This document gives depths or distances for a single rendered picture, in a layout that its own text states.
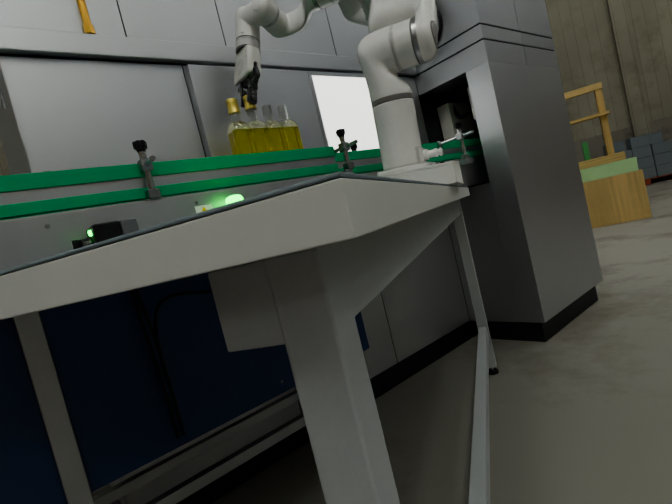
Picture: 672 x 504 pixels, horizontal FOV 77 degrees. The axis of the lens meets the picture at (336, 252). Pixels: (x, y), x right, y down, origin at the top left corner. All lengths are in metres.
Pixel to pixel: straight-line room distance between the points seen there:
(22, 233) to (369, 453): 0.81
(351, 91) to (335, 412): 1.65
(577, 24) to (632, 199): 7.02
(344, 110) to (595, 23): 10.59
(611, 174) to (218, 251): 5.47
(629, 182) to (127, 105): 5.10
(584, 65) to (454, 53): 9.82
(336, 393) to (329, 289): 0.07
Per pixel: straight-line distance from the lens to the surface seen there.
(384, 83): 0.99
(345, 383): 0.29
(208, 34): 1.63
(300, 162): 1.26
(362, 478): 0.32
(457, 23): 2.14
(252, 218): 0.24
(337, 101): 1.79
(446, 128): 2.28
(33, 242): 0.98
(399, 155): 0.97
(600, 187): 5.61
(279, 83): 1.65
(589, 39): 12.03
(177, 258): 0.27
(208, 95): 1.49
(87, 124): 1.38
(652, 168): 11.04
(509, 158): 1.98
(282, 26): 1.49
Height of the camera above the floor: 0.72
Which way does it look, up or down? 3 degrees down
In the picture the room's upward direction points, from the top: 14 degrees counter-clockwise
